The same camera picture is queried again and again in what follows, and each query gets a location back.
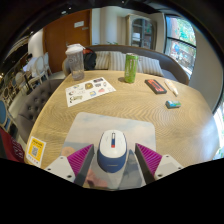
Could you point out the grey sofa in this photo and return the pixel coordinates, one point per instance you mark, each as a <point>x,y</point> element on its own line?
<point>173,68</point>

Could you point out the blue and white computer mouse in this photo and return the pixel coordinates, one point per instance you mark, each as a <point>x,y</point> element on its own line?
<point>112,153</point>

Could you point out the white tube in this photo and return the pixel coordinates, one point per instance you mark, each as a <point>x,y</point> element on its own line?
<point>171,87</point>

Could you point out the black framed window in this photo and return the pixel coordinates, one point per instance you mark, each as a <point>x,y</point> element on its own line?
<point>180,45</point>

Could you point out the grey tufted armchair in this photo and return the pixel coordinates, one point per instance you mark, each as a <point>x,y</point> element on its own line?
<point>36,103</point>

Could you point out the yellow code card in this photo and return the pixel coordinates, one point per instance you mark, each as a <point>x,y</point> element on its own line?
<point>35,151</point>

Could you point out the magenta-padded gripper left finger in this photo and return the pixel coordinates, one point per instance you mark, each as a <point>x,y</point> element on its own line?
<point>58,165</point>

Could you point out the black backpack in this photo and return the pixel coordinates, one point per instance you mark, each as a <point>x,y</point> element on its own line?
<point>90,60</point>

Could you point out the green drink can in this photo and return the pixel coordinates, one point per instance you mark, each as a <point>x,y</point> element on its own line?
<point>131,68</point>

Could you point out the striped cushion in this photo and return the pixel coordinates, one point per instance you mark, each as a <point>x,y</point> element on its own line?
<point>102,60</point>
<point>117,60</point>
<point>150,66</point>

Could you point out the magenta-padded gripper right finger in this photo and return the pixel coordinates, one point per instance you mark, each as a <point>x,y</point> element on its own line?
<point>168,165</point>

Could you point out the brown wooden door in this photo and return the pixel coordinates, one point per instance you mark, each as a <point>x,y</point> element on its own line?
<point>60,40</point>

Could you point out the small teal packet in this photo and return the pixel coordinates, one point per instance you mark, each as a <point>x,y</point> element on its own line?
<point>173,104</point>

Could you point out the black and red flat box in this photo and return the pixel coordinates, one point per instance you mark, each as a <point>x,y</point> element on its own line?
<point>155,86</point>

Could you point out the clear plastic shaker bottle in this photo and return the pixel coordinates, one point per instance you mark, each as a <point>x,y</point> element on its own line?
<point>76,65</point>

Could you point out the blue upholstered chair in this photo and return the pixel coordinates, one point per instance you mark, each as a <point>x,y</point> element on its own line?
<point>3,115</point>

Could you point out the person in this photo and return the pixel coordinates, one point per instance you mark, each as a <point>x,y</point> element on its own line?
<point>30,63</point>

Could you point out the white sticker sheet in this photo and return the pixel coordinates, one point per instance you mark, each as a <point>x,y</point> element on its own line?
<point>88,91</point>

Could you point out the glass door cabinet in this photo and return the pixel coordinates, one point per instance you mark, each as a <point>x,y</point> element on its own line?
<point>141,31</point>

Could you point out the group of white chairs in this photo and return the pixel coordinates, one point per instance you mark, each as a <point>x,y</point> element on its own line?
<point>40,68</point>

